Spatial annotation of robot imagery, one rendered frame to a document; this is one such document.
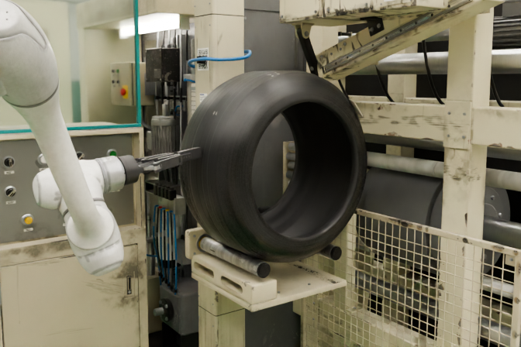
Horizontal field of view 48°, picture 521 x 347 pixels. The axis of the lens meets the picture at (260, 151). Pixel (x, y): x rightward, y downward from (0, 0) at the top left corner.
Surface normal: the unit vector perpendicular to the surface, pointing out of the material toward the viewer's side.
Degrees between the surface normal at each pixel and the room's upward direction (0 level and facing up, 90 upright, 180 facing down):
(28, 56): 114
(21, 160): 90
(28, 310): 90
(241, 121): 64
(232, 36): 90
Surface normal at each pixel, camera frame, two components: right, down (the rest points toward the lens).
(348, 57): -0.81, 0.07
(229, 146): -0.18, -0.11
